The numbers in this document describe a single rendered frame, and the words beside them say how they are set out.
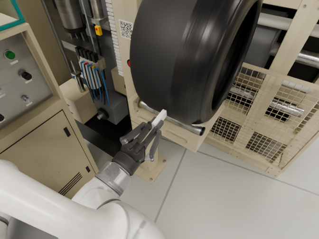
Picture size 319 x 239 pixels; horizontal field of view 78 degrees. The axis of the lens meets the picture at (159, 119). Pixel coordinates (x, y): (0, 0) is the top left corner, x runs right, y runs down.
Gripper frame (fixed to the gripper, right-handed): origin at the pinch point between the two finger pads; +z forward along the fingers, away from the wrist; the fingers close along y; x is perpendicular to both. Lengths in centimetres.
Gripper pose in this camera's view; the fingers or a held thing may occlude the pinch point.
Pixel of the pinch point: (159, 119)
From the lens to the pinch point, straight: 65.7
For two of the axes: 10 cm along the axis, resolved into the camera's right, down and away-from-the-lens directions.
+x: 0.7, 5.8, 8.2
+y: -8.3, -4.2, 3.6
